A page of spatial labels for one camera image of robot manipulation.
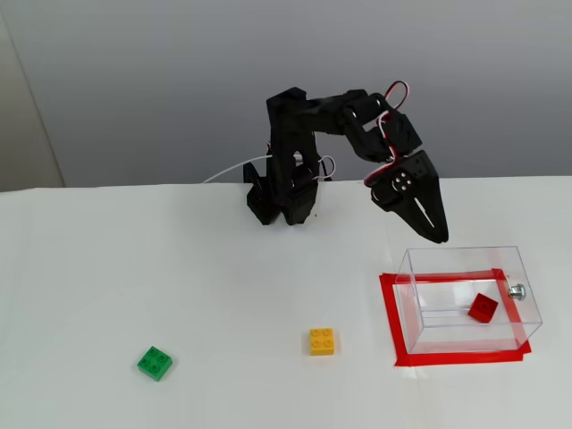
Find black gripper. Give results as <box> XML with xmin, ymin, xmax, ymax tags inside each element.
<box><xmin>370</xmin><ymin>112</ymin><xmax>450</xmax><ymax>244</ymax></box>

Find red lego brick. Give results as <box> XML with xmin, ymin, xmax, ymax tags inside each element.
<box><xmin>467</xmin><ymin>292</ymin><xmax>500</xmax><ymax>324</ymax></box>

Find silver metal box lock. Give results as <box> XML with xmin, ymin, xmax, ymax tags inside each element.
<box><xmin>506</xmin><ymin>277</ymin><xmax>528</xmax><ymax>301</ymax></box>

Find transparent plastic box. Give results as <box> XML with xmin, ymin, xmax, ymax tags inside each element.
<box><xmin>395</xmin><ymin>244</ymin><xmax>544</xmax><ymax>355</ymax></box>

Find yellow lego brick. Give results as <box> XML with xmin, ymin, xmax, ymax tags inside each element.
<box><xmin>308</xmin><ymin>327</ymin><xmax>337</xmax><ymax>358</ymax></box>

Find green lego brick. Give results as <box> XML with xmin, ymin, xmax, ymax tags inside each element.
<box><xmin>136</xmin><ymin>345</ymin><xmax>174</xmax><ymax>383</ymax></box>

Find black table clamp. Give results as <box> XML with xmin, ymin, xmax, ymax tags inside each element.
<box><xmin>242</xmin><ymin>161</ymin><xmax>272</xmax><ymax>226</ymax></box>

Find red white black servo wires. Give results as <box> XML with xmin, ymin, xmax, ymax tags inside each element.
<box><xmin>265</xmin><ymin>80</ymin><xmax>412</xmax><ymax>189</ymax></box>

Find white cable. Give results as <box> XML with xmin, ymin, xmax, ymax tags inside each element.
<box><xmin>200</xmin><ymin>155</ymin><xmax>272</xmax><ymax>184</ymax></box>

